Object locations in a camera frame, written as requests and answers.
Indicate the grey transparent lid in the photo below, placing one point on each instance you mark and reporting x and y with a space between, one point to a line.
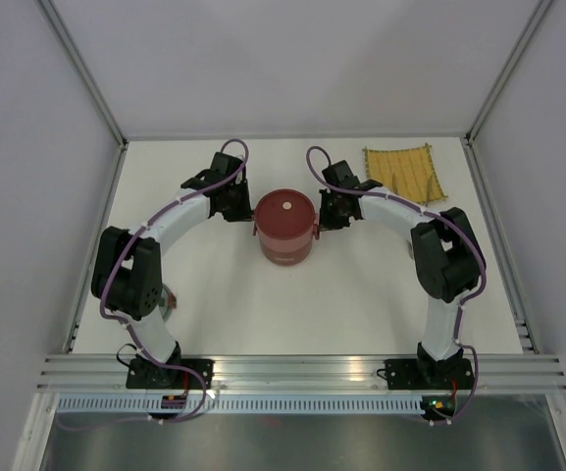
168 303

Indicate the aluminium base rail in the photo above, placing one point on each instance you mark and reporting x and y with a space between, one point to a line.
498 374

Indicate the left aluminium frame post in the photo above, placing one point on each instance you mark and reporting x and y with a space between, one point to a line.
52 16

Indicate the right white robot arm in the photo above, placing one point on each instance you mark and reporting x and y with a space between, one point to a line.
449 266

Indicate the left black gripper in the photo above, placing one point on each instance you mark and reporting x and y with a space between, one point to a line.
245 213

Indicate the yellow bamboo mat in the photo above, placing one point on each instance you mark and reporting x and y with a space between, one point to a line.
412 166

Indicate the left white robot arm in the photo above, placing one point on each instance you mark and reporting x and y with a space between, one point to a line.
127 275

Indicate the red steel bowl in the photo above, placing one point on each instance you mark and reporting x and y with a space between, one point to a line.
314 233
285 252

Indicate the white slotted cable duct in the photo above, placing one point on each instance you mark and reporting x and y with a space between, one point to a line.
263 404

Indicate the right aluminium frame post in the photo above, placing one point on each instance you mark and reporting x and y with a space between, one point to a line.
510 66

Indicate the red lid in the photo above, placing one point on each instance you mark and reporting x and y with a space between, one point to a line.
284 214

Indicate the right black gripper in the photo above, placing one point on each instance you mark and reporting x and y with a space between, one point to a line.
327 222

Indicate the aluminium frame post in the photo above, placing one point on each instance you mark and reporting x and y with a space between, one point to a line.
52 16
510 66

